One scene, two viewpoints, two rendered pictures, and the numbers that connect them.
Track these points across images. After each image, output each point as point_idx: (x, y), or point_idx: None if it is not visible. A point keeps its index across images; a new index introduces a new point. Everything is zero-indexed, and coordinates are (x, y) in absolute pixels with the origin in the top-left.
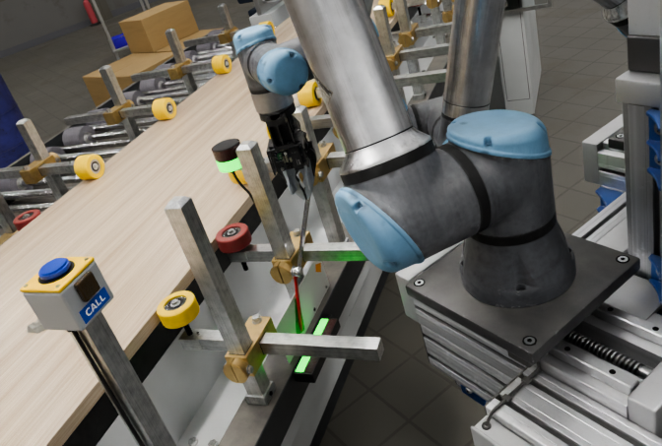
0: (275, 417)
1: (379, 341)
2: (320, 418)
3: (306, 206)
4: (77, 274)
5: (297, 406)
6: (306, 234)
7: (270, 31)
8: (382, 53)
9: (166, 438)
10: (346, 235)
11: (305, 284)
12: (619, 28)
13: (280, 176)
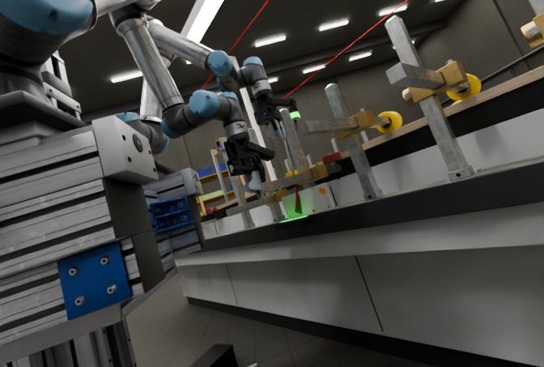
0: (269, 228)
1: (227, 209)
2: (442, 346)
3: (285, 147)
4: (217, 140)
5: (283, 237)
6: (313, 167)
7: (244, 61)
8: (142, 95)
9: (237, 194)
10: (393, 194)
11: (307, 192)
12: (82, 33)
13: (427, 133)
